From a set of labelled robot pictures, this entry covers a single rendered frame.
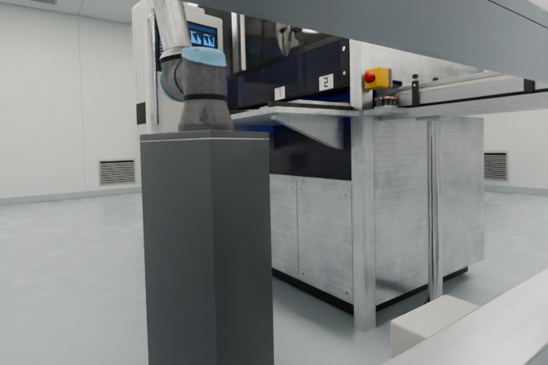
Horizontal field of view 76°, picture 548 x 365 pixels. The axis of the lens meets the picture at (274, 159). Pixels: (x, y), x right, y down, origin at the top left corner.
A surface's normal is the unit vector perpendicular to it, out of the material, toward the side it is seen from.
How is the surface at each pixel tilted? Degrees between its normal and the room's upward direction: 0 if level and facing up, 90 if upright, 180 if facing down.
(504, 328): 0
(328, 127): 90
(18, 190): 90
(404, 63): 90
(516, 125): 90
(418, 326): 0
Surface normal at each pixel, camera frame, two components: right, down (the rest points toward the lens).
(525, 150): -0.82, 0.04
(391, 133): 0.58, 0.01
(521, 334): -0.03, -1.00
